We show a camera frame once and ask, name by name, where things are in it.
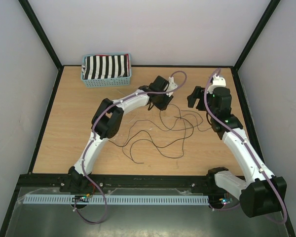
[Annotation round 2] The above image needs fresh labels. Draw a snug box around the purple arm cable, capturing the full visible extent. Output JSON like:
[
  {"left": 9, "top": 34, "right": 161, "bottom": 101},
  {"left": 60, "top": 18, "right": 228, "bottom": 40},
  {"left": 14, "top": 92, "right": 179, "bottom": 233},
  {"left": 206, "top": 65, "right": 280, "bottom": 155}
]
[
  {"left": 73, "top": 71, "right": 188, "bottom": 225},
  {"left": 203, "top": 68, "right": 288, "bottom": 225}
]

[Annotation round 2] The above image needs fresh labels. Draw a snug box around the black white striped cloth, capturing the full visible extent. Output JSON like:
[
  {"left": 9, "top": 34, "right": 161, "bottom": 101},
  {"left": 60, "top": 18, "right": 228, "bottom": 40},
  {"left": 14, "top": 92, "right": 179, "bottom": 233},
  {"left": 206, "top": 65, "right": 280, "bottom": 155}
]
[{"left": 81, "top": 54, "right": 130, "bottom": 80}]

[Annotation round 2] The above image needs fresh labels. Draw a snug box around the light blue slotted cable duct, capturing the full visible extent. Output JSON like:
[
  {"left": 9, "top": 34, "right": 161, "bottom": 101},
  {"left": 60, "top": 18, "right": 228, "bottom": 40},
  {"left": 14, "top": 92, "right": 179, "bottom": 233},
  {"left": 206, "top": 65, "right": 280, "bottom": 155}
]
[{"left": 23, "top": 195, "right": 209, "bottom": 205}]

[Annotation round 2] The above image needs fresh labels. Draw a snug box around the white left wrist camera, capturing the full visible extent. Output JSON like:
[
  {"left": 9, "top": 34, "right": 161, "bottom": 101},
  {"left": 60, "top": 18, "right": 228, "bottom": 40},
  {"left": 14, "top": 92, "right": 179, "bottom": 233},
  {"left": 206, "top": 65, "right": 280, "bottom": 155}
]
[{"left": 167, "top": 77, "right": 178, "bottom": 91}]

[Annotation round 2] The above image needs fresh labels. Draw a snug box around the light blue plastic basket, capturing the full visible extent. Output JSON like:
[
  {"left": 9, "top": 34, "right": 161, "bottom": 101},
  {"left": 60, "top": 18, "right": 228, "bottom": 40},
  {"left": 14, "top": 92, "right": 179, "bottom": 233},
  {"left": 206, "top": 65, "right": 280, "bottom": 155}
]
[{"left": 80, "top": 52, "right": 132, "bottom": 88}]

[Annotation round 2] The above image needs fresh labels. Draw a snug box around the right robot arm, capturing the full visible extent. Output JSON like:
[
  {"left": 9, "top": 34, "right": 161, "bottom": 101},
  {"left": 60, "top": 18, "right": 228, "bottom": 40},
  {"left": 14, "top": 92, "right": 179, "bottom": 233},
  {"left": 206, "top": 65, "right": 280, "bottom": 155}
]
[{"left": 187, "top": 86, "right": 287, "bottom": 219}]

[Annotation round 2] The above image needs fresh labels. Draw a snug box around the black aluminium frame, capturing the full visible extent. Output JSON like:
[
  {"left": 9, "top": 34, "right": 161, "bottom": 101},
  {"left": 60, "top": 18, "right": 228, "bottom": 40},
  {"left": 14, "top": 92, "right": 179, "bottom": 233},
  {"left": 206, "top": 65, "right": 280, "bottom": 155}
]
[{"left": 0, "top": 0, "right": 296, "bottom": 237}]

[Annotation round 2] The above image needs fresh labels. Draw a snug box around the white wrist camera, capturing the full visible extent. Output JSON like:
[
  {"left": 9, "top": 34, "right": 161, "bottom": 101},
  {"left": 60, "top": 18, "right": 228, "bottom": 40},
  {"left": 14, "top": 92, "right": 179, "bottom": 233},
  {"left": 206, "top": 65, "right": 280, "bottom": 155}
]
[
  {"left": 167, "top": 77, "right": 178, "bottom": 91},
  {"left": 208, "top": 74, "right": 226, "bottom": 90}
]

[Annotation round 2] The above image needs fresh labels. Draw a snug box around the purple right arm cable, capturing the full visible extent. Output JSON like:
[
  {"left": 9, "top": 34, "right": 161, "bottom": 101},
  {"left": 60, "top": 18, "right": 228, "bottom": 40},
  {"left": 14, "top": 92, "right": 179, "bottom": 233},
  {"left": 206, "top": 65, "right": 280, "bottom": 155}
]
[{"left": 203, "top": 68, "right": 288, "bottom": 225}]

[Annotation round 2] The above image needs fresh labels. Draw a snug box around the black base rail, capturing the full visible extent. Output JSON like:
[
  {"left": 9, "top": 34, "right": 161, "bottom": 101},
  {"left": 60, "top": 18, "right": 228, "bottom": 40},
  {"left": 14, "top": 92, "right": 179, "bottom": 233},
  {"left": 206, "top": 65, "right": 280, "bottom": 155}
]
[{"left": 17, "top": 174, "right": 227, "bottom": 195}]

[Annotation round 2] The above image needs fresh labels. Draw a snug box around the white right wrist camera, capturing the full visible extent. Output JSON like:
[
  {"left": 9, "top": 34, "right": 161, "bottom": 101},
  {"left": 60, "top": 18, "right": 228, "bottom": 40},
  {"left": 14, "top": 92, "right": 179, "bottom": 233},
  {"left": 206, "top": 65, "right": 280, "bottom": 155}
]
[{"left": 208, "top": 74, "right": 226, "bottom": 90}]

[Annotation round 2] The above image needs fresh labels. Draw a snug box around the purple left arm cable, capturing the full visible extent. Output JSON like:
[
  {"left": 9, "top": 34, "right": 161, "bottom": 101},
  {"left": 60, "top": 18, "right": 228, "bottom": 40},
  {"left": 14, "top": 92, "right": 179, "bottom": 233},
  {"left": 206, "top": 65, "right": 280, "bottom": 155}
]
[{"left": 73, "top": 71, "right": 188, "bottom": 225}]

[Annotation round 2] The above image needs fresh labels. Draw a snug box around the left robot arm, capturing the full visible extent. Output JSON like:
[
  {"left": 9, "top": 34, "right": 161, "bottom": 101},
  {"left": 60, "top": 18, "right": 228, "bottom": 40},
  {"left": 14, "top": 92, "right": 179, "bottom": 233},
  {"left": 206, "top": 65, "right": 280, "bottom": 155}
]
[{"left": 69, "top": 76, "right": 179, "bottom": 192}]

